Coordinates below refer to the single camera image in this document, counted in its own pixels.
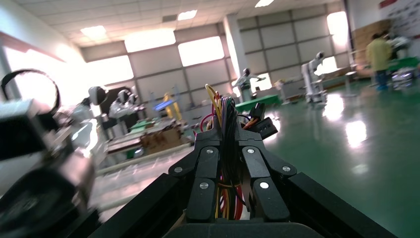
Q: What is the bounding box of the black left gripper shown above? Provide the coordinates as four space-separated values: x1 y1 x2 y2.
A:
0 162 99 238

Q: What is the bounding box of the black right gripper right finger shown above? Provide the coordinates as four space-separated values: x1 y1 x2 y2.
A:
238 128 298 223

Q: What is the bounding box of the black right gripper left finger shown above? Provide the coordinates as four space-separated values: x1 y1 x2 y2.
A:
168 126 221 223

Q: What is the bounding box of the brown cardboard box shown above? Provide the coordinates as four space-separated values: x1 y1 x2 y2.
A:
140 127 185 156

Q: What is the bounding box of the green cloth table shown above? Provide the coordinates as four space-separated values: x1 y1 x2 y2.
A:
388 57 420 72
234 94 282 113

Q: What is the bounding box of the yellow background machine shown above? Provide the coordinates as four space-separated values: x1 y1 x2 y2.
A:
162 92 183 121

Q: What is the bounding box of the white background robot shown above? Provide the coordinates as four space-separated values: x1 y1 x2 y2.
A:
300 50 329 105
70 85 109 139
389 34 417 91
107 89 147 135
233 67 267 103

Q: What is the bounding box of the white background table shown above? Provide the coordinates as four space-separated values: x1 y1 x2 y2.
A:
322 66 359 99

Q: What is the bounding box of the person in yellow shirt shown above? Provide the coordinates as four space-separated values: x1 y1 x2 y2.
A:
365 31 393 92

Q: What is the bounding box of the brown cardboard stack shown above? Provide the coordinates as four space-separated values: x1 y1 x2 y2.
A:
352 19 393 68

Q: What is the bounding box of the white pipe frame cart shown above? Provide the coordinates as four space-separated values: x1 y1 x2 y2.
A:
95 131 195 213

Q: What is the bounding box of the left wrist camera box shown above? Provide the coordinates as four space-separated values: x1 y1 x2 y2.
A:
0 99 58 162

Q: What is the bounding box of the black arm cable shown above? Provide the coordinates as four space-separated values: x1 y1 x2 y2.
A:
0 68 62 116

